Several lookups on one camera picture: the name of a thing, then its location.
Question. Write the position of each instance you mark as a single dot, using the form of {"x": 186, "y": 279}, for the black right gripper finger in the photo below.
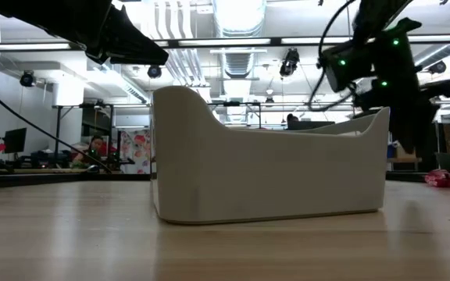
{"x": 402, "y": 125}
{"x": 424, "y": 125}

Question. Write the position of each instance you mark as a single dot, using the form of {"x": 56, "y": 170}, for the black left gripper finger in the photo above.
{"x": 131, "y": 43}

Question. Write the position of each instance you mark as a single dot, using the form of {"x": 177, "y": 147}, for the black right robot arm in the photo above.
{"x": 377, "y": 15}

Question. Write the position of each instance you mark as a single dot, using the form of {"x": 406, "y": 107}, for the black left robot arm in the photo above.
{"x": 33, "y": 15}

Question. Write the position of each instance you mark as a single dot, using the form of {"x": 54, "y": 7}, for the red candy bar wrapper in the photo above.
{"x": 440, "y": 178}

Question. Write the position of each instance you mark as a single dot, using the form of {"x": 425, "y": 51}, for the black ceiling spotlight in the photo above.
{"x": 289, "y": 62}
{"x": 27, "y": 78}
{"x": 154, "y": 72}
{"x": 437, "y": 67}

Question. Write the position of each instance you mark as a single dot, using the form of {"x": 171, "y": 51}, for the black overhead crossbar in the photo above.
{"x": 209, "y": 42}

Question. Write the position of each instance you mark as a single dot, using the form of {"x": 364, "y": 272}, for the black wide monitor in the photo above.
{"x": 315, "y": 125}

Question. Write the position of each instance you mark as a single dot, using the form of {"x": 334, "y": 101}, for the floral poster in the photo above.
{"x": 137, "y": 150}

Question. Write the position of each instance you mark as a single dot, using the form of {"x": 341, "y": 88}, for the person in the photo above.
{"x": 292, "y": 119}
{"x": 96, "y": 148}

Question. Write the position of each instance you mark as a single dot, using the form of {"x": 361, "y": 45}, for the black computer monitor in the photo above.
{"x": 14, "y": 139}

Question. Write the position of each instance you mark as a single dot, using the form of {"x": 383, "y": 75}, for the light grey plastic bin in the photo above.
{"x": 268, "y": 175}

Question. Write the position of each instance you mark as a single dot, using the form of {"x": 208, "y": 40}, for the black metal workstation frame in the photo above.
{"x": 58, "y": 129}

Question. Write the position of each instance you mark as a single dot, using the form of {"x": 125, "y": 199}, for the black aluminium table frame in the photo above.
{"x": 53, "y": 181}

